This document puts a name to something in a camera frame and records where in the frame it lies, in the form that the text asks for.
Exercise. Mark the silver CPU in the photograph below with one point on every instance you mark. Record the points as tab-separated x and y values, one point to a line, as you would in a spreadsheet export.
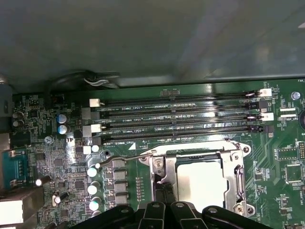
202	186

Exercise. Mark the silver top capacitor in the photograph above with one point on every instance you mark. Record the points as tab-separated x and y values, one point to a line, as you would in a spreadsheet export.
93	189
92	171
94	205

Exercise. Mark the metal socket cover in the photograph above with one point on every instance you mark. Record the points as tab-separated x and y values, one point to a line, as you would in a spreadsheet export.
230	186

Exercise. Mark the blue top capacitor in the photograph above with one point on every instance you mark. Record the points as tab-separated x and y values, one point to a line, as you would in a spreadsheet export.
62	129
62	118

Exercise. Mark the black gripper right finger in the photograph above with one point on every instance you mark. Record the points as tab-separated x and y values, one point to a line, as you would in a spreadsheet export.
183	214

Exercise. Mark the black PC case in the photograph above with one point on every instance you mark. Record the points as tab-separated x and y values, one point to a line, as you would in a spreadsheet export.
143	35

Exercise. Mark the CPU socket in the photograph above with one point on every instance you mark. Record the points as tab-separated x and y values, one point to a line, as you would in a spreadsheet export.
156	171

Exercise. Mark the blue rear port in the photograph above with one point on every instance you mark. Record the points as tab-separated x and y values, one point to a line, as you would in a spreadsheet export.
14	167

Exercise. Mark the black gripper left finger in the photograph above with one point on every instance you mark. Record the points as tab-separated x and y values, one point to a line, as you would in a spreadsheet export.
152	214

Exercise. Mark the silver rear port block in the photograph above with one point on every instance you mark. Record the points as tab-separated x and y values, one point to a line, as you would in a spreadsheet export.
31	200

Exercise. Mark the green motherboard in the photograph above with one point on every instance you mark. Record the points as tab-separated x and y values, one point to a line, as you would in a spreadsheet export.
262	155

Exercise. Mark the silver board screw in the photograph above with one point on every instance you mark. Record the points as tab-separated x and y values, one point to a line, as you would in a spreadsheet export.
295	95

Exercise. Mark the grey square inductor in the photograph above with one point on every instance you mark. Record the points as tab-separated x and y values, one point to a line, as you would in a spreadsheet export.
121	199
120	187
119	175
119	164

